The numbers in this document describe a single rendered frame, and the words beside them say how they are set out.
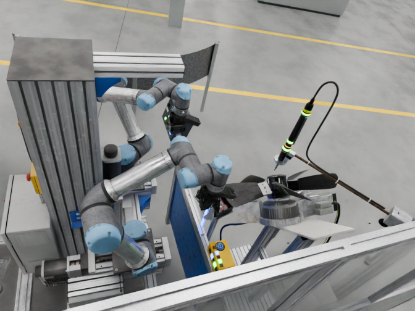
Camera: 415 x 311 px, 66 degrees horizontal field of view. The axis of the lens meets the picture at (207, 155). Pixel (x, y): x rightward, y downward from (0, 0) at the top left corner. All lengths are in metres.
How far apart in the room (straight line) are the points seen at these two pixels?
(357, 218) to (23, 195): 3.22
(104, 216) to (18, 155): 2.56
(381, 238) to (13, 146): 3.44
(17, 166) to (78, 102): 2.50
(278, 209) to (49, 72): 1.41
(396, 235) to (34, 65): 1.15
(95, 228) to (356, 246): 0.81
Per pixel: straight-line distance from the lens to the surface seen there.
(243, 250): 3.03
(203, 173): 1.14
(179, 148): 1.21
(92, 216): 1.22
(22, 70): 1.17
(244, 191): 1.95
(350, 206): 3.97
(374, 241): 0.91
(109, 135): 3.78
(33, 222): 1.74
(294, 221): 1.99
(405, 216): 1.79
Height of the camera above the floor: 2.68
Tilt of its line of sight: 47 degrees down
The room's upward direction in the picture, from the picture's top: 16 degrees clockwise
